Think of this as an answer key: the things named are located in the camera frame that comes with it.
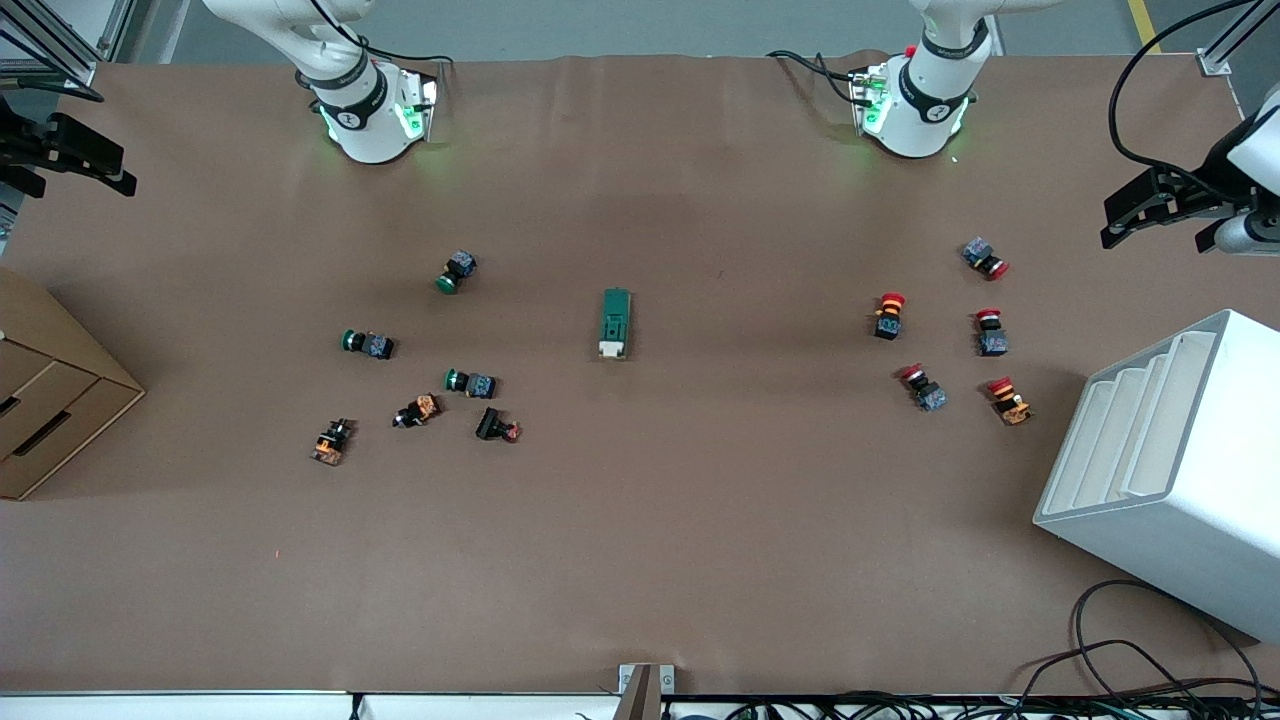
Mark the green load switch white handle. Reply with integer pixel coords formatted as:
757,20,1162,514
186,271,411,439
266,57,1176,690
598,288,633,360

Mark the red emergency button orange body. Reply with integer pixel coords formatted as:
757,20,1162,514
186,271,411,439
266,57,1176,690
987,376,1033,426

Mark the brown cardboard drawer box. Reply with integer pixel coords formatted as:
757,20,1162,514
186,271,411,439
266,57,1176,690
0,268,146,501

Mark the white stepped storage rack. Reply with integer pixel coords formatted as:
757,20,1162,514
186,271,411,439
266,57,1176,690
1033,309,1280,644

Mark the metal base connector plate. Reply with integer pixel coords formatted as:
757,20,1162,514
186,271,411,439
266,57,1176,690
398,78,439,141
850,65,891,136

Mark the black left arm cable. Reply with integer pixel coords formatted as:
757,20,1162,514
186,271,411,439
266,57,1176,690
1110,0,1251,179

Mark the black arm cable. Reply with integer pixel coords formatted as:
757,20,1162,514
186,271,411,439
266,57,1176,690
305,0,453,69
1110,0,1251,179

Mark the aluminium frame profile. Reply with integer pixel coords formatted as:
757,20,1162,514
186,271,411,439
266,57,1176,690
0,0,136,86
1197,0,1280,78

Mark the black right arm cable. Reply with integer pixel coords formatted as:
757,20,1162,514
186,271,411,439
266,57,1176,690
305,0,453,69

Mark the black base cable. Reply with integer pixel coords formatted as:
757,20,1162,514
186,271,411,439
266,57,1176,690
768,50,881,106

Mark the black looped floor cable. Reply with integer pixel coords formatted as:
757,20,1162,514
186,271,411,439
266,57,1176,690
1010,580,1280,701

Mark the white table edge rail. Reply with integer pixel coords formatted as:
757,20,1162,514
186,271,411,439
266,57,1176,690
0,690,621,720

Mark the metal table edge bracket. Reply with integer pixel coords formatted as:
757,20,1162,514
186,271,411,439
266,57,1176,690
618,663,675,720

